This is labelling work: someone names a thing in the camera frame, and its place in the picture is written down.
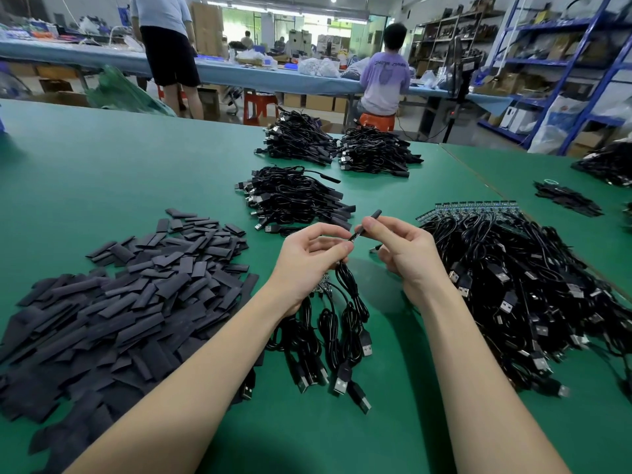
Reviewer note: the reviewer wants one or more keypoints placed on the pile of black sleeve strips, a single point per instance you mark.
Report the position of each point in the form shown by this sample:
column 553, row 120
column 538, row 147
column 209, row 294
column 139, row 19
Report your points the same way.
column 99, row 326

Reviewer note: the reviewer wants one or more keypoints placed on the red plastic stool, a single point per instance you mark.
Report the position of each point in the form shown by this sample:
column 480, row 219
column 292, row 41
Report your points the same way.
column 260, row 106

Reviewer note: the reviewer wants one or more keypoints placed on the orange plastic stool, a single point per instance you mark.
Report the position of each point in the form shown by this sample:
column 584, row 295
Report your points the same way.
column 376, row 122

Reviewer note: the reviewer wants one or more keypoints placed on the person's left hand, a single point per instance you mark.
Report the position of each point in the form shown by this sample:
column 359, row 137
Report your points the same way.
column 304, row 263

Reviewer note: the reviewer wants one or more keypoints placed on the white plastic bag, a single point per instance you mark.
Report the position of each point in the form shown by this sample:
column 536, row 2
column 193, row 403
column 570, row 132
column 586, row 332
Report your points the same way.
column 555, row 128

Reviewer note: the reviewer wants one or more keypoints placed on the green plastic bag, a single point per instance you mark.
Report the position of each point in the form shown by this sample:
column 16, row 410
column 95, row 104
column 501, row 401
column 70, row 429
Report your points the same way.
column 126, row 91

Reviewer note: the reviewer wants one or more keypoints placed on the black tripod stand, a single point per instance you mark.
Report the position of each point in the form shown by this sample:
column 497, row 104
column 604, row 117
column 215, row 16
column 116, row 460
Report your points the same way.
column 459, row 74

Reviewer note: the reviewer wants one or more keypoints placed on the long blue work table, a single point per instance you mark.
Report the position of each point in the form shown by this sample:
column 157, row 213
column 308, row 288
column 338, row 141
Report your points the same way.
column 79, row 56

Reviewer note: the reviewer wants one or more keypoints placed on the black sleeve piece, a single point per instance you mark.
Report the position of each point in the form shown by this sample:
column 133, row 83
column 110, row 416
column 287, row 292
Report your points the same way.
column 367, row 222

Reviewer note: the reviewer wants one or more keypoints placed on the person's right forearm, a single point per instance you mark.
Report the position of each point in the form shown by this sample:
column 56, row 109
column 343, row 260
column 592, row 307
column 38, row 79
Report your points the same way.
column 494, row 395

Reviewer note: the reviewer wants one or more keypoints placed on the blue metal shelving rack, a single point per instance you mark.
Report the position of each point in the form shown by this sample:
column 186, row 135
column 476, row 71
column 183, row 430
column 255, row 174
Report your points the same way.
column 551, row 24

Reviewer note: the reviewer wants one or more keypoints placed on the person's right hand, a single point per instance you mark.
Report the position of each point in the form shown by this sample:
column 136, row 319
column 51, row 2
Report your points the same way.
column 413, row 256

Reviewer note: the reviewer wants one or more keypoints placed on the person's left forearm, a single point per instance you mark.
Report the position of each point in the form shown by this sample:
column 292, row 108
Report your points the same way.
column 163, row 400

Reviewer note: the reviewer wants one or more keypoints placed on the open cardboard box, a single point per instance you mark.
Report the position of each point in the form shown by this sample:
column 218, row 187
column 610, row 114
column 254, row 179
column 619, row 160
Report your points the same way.
column 54, row 97

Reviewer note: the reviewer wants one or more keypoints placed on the dark storage shelf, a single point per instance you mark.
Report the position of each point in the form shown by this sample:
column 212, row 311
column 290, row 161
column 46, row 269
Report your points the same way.
column 449, row 34

